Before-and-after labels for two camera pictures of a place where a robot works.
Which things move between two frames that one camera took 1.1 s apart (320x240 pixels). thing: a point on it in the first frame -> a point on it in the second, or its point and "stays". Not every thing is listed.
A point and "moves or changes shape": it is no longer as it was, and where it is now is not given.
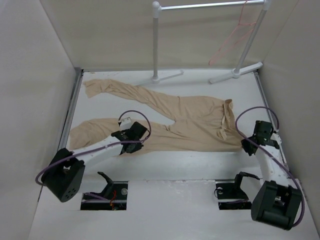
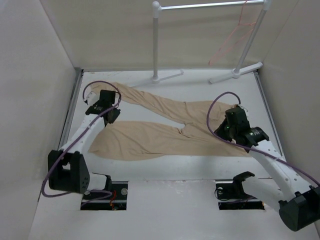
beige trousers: (201, 124) moves or changes shape
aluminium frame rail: (65, 133) stays
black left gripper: (137, 148) -> (116, 114)
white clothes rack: (239, 71) stays
